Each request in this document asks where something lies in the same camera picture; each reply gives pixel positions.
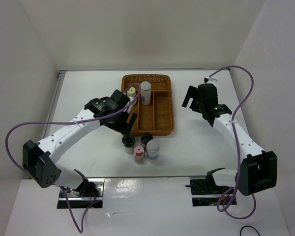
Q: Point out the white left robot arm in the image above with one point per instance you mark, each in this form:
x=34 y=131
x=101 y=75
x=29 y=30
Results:
x=40 y=159

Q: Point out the silver-lid white shaker bottle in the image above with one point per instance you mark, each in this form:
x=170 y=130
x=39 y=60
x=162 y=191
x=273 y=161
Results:
x=145 y=93

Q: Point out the silver-lid blue-label bottle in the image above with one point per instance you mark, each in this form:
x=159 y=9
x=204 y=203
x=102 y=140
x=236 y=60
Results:
x=152 y=149

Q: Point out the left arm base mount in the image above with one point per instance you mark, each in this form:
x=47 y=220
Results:
x=89 y=197

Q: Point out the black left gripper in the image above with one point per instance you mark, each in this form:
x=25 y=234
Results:
x=117 y=127

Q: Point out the large black-cap grinder bottle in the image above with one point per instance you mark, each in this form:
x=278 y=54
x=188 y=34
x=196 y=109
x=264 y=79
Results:
x=128 y=142

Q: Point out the brown wicker divided tray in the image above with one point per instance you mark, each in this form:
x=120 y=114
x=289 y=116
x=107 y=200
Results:
x=158 y=117

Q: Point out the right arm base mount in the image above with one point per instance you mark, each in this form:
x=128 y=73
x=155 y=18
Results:
x=204 y=191

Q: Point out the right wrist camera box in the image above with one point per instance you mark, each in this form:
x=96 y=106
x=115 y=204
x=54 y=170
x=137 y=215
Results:
x=210 y=80

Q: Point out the yellow-cap spice bottle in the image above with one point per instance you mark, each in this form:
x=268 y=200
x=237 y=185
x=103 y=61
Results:
x=131 y=93

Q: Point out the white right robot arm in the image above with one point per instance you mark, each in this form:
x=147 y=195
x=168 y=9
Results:
x=257 y=167

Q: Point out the pink-cap spice bottle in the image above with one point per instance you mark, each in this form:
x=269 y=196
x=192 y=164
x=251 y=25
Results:
x=139 y=155

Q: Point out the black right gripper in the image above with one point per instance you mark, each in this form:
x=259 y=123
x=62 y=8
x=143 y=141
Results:
x=191 y=93

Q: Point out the small black-cap pepper bottle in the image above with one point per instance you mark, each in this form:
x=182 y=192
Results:
x=145 y=138

